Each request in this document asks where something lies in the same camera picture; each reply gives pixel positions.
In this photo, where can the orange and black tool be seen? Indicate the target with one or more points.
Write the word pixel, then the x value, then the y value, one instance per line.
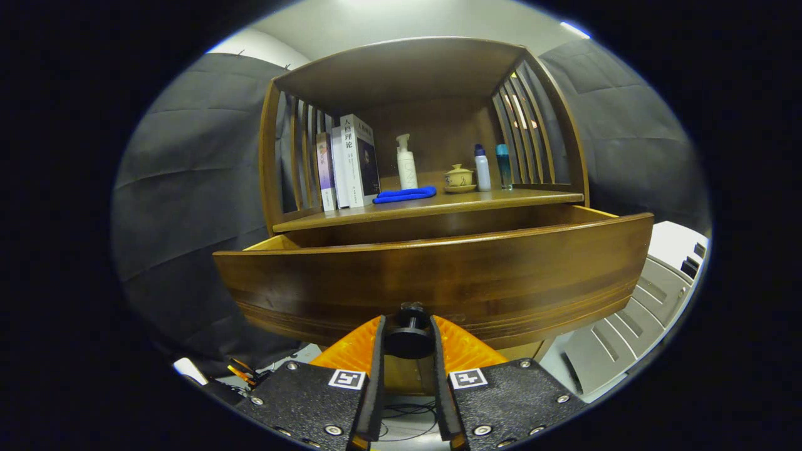
pixel 241 373

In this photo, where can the wooden countertop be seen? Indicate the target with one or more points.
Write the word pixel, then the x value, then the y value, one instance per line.
pixel 451 203

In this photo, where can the yellow lidded teacup with saucer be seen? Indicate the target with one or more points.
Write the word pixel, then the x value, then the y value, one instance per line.
pixel 459 179

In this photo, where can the white plastic storage unit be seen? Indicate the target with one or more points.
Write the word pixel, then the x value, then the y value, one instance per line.
pixel 633 313

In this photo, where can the clear blue bottle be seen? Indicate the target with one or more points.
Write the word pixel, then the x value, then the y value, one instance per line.
pixel 504 169

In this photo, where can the white book with dark portrait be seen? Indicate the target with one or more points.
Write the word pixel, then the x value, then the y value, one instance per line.
pixel 362 160

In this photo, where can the white bottle with blue cap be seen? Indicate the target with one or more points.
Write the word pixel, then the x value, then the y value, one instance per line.
pixel 482 172

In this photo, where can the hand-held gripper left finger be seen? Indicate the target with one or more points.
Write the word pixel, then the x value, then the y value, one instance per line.
pixel 376 376

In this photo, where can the white pump bottle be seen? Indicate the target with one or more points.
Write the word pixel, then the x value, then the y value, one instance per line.
pixel 407 169

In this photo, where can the blue folded cloth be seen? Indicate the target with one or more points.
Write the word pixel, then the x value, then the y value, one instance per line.
pixel 404 195

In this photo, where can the brown wooden drawer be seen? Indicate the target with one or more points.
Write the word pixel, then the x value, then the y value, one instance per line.
pixel 438 282

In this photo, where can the purple book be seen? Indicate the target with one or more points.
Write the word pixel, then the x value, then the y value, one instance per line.
pixel 326 172

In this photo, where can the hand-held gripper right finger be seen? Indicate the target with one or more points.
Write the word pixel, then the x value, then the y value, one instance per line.
pixel 440 388

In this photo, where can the black drawer knob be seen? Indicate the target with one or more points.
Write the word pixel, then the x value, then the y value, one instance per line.
pixel 408 343

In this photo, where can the brown wooden cabinet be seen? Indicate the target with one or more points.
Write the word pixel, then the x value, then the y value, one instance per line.
pixel 401 69

